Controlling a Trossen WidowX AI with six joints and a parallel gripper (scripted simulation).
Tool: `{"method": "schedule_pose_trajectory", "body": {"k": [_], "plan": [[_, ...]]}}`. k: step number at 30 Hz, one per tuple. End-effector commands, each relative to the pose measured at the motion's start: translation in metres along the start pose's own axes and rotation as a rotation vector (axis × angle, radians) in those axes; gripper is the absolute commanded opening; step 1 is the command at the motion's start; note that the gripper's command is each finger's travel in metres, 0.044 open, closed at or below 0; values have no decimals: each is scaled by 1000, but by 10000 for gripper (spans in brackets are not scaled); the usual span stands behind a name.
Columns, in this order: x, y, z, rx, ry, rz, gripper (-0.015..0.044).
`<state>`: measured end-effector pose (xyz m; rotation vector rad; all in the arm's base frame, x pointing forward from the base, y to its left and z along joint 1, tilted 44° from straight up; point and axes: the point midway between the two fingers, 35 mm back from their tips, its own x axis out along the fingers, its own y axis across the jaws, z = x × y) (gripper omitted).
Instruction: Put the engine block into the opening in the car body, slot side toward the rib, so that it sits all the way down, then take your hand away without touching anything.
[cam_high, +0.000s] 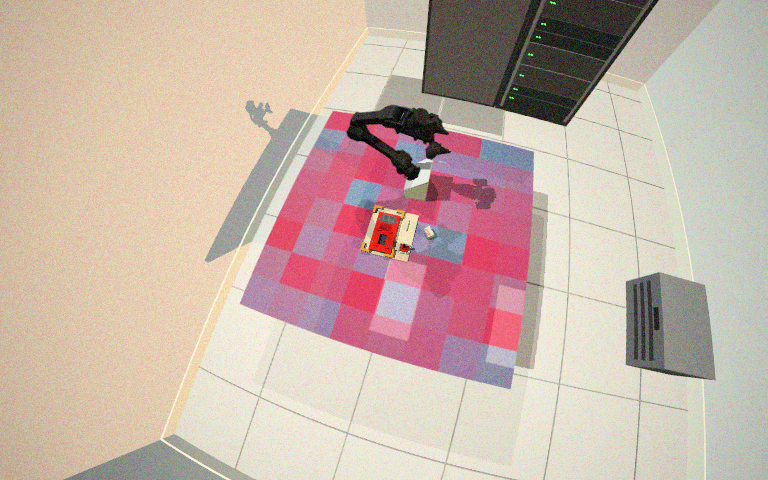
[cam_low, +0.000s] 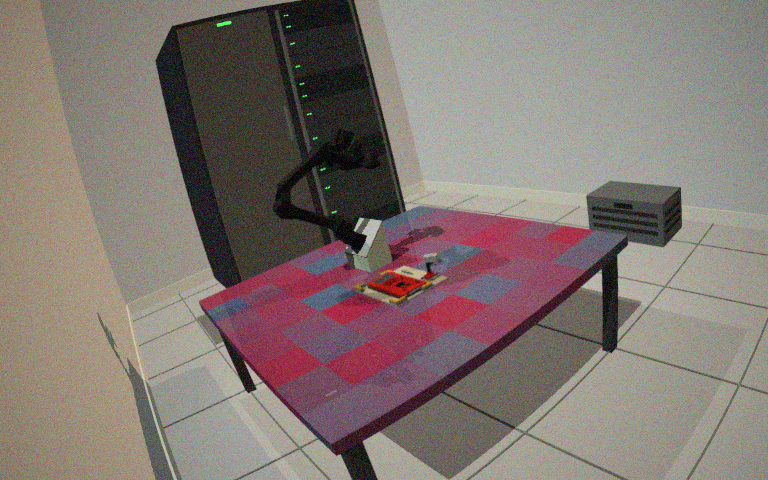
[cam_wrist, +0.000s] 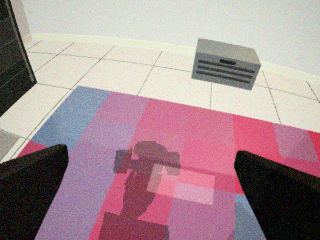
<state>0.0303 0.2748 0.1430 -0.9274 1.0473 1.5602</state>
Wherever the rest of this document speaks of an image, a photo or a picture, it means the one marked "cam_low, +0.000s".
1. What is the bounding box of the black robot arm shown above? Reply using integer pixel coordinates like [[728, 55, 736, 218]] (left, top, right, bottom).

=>
[[272, 128, 367, 251]]

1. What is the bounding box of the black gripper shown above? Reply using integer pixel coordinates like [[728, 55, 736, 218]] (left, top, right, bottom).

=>
[[337, 150, 381, 170]]

